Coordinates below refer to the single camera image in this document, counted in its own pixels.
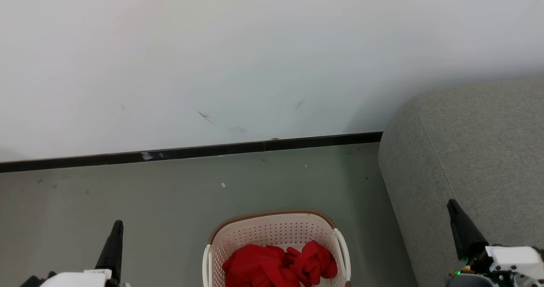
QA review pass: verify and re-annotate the white perforated laundry basket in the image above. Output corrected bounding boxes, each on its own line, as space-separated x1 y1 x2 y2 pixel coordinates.
202 210 351 287

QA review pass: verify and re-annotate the red cloth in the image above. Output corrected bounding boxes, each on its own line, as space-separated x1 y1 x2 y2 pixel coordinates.
222 244 300 287

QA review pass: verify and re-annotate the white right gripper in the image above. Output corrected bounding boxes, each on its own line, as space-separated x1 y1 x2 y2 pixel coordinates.
446 199 544 287

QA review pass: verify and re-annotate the black baseboard strip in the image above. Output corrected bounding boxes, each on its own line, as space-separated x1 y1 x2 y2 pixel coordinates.
0 131 383 173

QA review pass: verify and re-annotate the grey fabric sofa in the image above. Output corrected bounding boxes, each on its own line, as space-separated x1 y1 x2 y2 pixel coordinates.
378 79 544 287

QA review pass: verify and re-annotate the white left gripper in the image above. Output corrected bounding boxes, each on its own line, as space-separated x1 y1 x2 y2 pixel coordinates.
19 220 130 287

